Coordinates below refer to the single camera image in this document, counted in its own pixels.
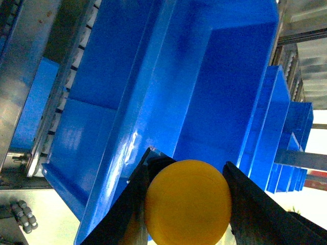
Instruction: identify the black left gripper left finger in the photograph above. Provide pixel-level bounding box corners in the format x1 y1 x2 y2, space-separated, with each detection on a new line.
81 147 176 244

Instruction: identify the yellow mushroom push button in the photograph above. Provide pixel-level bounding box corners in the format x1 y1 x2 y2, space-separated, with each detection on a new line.
145 160 232 244

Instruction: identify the metal roller rack frame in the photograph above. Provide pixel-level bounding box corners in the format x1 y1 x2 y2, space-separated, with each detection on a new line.
1 1 101 191

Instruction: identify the blue right target bin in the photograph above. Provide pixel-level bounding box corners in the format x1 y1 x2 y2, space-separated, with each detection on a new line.
42 0 279 244

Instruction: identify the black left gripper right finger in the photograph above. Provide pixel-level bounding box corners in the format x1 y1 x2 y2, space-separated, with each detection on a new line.
223 161 326 244

